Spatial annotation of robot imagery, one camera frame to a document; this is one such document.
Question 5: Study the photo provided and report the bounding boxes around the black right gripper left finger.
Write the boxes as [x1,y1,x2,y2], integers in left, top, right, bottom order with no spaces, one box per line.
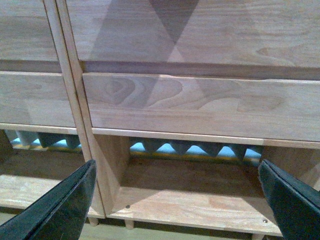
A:
[0,159,97,240]

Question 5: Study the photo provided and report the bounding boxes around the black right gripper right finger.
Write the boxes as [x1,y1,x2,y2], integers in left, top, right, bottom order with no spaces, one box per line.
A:
[258,159,320,240]

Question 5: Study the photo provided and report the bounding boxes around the grey acoustic foam panel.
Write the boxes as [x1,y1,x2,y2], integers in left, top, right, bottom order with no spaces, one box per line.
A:
[4,130,263,167]

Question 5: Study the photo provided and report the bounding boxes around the wooden bookshelf unit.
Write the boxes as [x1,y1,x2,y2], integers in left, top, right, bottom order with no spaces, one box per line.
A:
[0,0,320,240]

